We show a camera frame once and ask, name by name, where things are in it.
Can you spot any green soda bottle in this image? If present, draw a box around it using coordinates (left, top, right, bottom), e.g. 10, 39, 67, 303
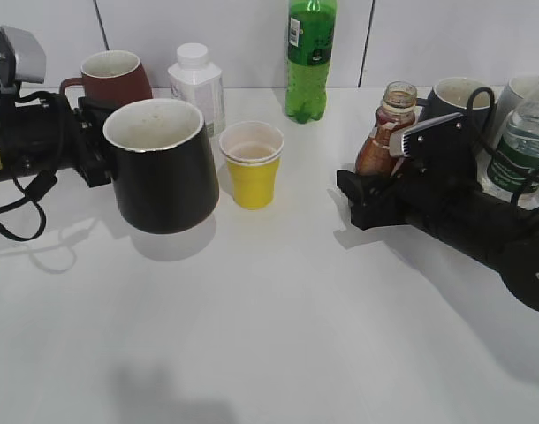
285, 0, 337, 124

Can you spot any brown Nescafe coffee bottle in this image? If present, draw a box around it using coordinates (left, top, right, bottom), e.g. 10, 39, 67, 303
354, 81, 417, 177

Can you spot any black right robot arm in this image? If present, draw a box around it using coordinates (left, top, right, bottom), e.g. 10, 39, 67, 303
337, 169, 539, 312

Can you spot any yellow paper cup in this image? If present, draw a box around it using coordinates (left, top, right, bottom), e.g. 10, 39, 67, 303
219, 121, 285, 210

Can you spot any dark red ceramic mug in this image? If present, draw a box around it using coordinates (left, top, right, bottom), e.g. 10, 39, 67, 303
58, 50, 153, 109

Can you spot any white ceramic mug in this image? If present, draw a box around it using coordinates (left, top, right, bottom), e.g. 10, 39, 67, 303
489, 75, 539, 147

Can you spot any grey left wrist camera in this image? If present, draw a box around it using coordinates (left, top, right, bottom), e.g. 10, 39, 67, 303
0, 25, 46, 89

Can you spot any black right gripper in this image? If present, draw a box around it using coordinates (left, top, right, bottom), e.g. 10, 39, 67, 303
336, 170, 421, 231

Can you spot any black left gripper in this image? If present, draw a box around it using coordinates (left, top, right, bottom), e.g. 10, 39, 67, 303
73, 96, 115, 188

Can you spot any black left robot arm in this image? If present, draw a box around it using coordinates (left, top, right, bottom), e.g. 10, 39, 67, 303
0, 91, 118, 187

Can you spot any clear water bottle green label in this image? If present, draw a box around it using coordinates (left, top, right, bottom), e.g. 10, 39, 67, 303
481, 84, 539, 201

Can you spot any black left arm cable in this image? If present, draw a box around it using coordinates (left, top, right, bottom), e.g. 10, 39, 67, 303
0, 92, 72, 242

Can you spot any dark grey ceramic mug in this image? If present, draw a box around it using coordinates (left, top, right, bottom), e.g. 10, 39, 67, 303
417, 77, 495, 144

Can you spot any white milk carton bottle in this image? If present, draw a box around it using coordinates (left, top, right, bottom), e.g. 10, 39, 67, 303
168, 42, 225, 138

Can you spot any black ceramic mug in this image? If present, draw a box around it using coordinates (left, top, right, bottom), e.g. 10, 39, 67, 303
102, 98, 219, 234

